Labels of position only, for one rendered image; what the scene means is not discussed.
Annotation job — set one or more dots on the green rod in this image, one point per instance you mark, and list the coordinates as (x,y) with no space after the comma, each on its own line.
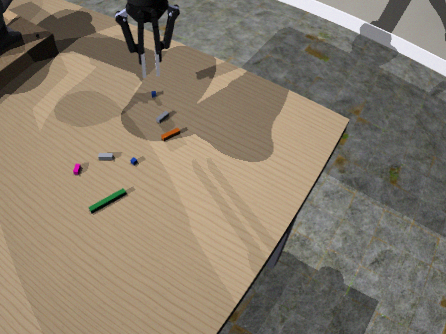
(104,202)

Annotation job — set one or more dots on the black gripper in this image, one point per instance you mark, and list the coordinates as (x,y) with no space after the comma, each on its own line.
(143,13)

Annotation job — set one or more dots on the orange rod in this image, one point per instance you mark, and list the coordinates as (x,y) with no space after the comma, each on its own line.
(170,134)

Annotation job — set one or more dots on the small magenta block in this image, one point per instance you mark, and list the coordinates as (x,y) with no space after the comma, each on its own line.
(77,169)

